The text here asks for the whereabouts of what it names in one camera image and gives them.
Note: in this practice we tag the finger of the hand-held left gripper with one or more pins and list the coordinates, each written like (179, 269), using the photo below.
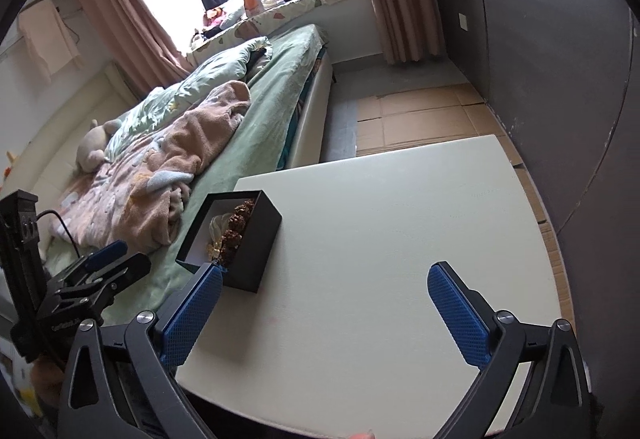
(107, 254)
(125, 271)

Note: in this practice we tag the green floral pillow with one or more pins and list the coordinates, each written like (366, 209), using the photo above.
(200, 79)

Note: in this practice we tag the flattened cardboard sheet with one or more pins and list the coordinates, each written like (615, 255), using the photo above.
(425, 119)

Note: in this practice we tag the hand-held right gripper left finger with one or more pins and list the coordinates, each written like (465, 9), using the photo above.
(192, 314)

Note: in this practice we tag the cream butterfly hair clip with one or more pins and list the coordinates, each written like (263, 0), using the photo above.
(220, 231)

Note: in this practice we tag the black jewelry box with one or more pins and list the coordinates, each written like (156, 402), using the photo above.
(260, 244)

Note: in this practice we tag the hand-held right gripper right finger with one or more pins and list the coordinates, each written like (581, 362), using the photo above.
(457, 314)

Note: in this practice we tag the patterned window seat cushion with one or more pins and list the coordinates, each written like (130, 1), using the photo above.
(280, 16)

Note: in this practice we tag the hanging beige towel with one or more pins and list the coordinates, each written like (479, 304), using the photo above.
(47, 39)

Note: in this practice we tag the beige plush toy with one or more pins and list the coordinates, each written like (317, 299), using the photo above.
(95, 144)

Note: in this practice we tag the pink fleece blanket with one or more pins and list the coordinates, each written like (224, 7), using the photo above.
(190, 144)

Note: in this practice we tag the pink plush toy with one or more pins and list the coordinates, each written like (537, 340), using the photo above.
(214, 16)

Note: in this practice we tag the white wall socket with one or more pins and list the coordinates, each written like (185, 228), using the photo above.
(464, 22)

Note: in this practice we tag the bed with green sheet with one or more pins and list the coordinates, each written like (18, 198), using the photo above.
(272, 99)

